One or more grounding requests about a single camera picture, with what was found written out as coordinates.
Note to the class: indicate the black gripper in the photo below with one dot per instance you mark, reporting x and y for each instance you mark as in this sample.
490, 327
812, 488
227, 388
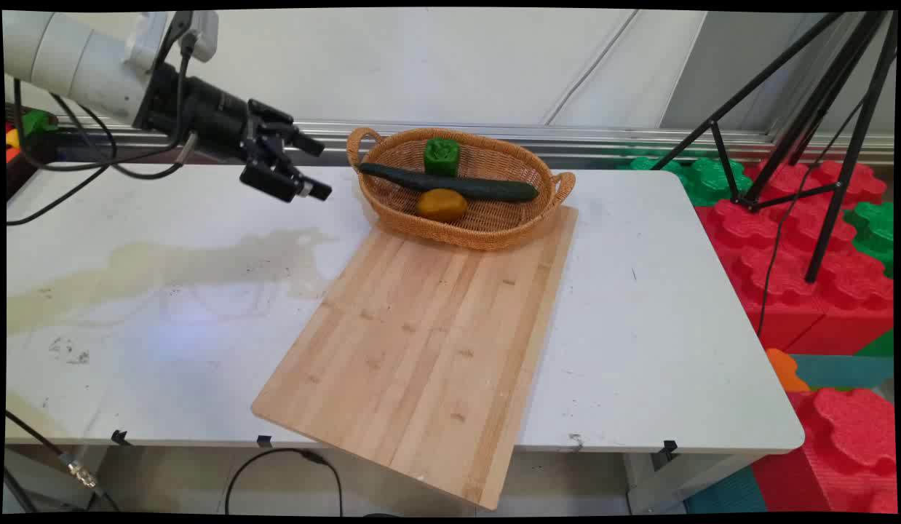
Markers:
203, 116

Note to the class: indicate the dark green cucumber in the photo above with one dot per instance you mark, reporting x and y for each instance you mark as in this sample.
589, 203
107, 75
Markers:
487, 189

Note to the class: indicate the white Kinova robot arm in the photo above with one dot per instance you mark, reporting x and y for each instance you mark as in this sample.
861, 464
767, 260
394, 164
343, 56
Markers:
72, 54

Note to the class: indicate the green bell pepper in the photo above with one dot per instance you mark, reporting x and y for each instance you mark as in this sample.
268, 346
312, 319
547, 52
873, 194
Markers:
442, 156

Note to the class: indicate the yellow potato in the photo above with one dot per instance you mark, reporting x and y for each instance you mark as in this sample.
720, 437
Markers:
442, 205

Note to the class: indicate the woven wicker basket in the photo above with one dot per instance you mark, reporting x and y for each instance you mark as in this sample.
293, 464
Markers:
494, 225

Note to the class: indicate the wooden cutting board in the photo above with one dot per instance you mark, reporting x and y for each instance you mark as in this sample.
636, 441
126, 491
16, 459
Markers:
421, 349

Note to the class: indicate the small green toy block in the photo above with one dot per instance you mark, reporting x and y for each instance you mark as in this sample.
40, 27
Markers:
37, 122

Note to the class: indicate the small yellow toy block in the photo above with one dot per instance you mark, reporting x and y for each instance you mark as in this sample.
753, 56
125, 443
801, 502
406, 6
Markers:
13, 137

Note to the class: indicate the black table edge clip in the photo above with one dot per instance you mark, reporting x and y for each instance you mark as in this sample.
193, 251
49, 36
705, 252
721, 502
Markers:
119, 437
264, 441
669, 448

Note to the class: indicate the green foam block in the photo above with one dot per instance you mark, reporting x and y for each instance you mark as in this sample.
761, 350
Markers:
705, 178
874, 229

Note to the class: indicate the large red foam block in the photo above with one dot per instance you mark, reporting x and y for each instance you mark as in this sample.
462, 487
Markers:
792, 276

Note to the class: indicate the orange foam piece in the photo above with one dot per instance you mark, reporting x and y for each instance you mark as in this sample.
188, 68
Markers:
785, 370

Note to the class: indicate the teal foam mat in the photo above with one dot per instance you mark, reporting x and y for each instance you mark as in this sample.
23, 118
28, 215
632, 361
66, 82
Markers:
851, 371
727, 495

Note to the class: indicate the black tripod stand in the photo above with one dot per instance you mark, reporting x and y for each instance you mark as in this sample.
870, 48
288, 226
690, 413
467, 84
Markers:
843, 109

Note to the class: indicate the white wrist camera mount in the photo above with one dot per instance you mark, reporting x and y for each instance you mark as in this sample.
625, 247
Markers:
203, 33

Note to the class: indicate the aluminium rail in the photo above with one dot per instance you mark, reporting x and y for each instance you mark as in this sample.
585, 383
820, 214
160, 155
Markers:
603, 138

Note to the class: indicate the white table leg frame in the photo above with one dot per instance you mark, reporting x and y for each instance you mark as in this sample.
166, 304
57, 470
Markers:
676, 480

